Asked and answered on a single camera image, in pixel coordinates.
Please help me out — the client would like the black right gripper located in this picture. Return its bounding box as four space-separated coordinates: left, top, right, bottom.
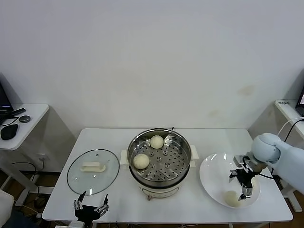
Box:
228 166 257 201

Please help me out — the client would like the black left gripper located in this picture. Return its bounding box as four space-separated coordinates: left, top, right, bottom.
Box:
73 190 110 224

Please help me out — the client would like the glass lid with cream handle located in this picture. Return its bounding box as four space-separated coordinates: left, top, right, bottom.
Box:
66 149 120 196

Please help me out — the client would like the perforated steel steamer basket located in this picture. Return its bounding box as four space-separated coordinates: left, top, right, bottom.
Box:
120 129 200 182

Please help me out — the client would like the large white plate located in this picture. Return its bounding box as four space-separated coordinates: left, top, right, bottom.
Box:
199 153 261 209

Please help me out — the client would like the cream electric cooker base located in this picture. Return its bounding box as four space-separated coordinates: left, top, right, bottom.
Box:
121 162 197 202

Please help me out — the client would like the white side table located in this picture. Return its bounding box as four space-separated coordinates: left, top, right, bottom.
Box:
0 104 50 207
275 99 304 212

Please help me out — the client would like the monitor screen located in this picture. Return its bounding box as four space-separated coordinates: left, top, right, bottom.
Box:
295 83 304 117

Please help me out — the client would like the black computer mouse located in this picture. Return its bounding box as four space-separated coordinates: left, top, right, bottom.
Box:
0 123 19 140

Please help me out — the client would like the black bar-shaped device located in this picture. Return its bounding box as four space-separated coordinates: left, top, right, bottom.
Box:
9 108 26 117

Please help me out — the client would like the black laptop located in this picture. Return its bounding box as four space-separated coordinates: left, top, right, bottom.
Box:
0 80 14 121

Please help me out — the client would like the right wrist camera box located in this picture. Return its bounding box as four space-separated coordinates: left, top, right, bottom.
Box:
233 154 252 167

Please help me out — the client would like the white wall socket plug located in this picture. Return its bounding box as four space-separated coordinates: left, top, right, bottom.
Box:
37 153 46 169

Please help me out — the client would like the black cable with grey adapter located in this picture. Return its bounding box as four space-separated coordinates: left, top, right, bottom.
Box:
284 118 304 143

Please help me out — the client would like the white cable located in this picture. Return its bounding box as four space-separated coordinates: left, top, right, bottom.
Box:
277 117 304 136

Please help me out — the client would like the black floor cable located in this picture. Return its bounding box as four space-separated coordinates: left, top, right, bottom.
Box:
11 162 41 207

